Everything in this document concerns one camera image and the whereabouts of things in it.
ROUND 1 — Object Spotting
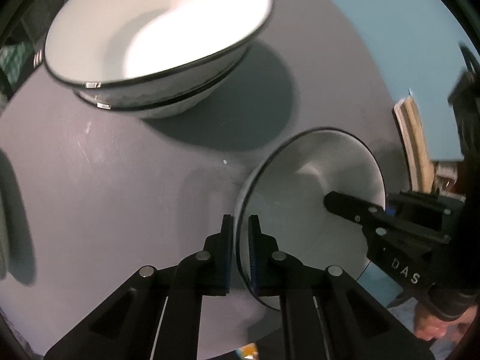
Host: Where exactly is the person right hand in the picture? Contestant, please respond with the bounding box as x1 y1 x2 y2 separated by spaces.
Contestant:
413 303 478 344

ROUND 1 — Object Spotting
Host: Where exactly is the white bowl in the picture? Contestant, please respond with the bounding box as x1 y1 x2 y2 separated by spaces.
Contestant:
44 0 273 85
72 45 251 119
234 127 386 289

